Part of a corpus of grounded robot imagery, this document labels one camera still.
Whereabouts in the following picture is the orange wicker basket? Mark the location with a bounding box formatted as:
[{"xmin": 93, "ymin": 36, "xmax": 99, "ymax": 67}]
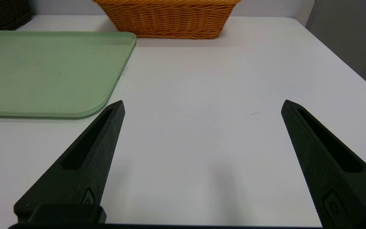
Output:
[{"xmin": 92, "ymin": 0, "xmax": 242, "ymax": 39}]

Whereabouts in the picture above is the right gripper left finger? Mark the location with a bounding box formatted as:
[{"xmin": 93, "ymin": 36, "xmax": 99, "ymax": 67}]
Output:
[{"xmin": 14, "ymin": 100, "xmax": 125, "ymax": 223}]

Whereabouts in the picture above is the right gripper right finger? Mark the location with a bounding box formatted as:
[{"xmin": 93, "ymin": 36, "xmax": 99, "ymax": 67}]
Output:
[{"xmin": 281, "ymin": 100, "xmax": 366, "ymax": 228}]

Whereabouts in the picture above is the dark brown wicker basket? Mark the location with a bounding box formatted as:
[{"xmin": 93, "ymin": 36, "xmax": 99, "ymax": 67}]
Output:
[{"xmin": 0, "ymin": 0, "xmax": 32, "ymax": 31}]

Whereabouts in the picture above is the light green plastic tray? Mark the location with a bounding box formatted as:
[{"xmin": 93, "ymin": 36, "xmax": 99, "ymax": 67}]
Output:
[{"xmin": 0, "ymin": 31, "xmax": 137, "ymax": 119}]

